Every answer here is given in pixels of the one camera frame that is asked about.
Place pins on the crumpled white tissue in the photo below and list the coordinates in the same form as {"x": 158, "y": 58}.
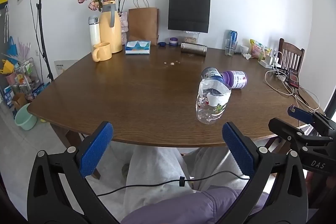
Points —
{"x": 246, "y": 56}

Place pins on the food crumbs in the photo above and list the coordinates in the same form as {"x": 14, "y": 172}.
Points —
{"x": 172, "y": 63}

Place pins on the pink vase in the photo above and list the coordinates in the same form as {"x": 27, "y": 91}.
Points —
{"x": 124, "y": 27}

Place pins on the person's grey trouser legs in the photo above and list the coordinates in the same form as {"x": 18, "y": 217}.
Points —
{"x": 162, "y": 169}

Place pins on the blue tissue box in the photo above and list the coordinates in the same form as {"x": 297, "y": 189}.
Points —
{"x": 138, "y": 47}

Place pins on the black light stand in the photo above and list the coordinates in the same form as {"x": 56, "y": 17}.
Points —
{"x": 42, "y": 19}

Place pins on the clear drinking glass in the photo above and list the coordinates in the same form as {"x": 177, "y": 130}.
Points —
{"x": 231, "y": 47}

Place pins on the white thermos bottle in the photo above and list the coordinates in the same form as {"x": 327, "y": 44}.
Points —
{"x": 94, "y": 32}

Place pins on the small purple jar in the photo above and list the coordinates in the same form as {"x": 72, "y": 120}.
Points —
{"x": 173, "y": 41}

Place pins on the brown paper bag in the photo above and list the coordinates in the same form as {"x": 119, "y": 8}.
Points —
{"x": 143, "y": 23}

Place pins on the cardboard box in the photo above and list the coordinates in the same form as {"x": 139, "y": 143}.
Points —
{"x": 19, "y": 100}

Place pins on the white power strip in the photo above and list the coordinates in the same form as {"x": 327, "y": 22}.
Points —
{"x": 281, "y": 77}

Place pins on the colourful snack packet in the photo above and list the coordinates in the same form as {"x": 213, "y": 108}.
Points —
{"x": 256, "y": 49}

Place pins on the small white cup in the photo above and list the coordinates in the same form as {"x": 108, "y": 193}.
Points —
{"x": 244, "y": 49}

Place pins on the clear food container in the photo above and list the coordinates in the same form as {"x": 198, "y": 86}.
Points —
{"x": 190, "y": 37}

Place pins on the stainless steel flask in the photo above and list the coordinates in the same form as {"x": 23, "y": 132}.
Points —
{"x": 193, "y": 49}

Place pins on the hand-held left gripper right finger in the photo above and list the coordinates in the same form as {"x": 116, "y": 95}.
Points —
{"x": 239, "y": 151}

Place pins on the blue drink can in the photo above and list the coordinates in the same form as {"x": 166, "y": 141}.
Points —
{"x": 233, "y": 35}

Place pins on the green plastic bucket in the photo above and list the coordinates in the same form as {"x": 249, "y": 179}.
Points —
{"x": 25, "y": 120}

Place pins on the yellow thermos jug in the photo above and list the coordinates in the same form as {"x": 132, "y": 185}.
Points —
{"x": 109, "y": 29}

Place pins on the blue hanging bag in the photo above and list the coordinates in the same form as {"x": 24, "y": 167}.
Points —
{"x": 11, "y": 47}

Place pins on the red and black phone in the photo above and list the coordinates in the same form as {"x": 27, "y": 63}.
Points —
{"x": 294, "y": 78}

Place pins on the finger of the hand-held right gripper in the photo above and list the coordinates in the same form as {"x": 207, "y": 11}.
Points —
{"x": 284, "y": 129}
{"x": 302, "y": 114}

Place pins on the yellow mug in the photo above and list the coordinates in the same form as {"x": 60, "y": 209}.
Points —
{"x": 101, "y": 52}

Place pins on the black paper bag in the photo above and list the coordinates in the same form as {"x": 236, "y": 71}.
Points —
{"x": 189, "y": 3}

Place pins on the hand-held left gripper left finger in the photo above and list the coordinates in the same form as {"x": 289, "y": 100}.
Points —
{"x": 96, "y": 151}

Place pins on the white board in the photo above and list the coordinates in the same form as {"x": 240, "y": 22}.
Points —
{"x": 63, "y": 66}

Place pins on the clear plastic bottle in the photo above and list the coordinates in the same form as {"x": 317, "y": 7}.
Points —
{"x": 211, "y": 99}

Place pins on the wooden chair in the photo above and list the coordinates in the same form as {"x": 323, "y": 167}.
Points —
{"x": 291, "y": 54}

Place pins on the white charger block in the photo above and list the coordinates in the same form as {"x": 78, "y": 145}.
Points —
{"x": 266, "y": 61}

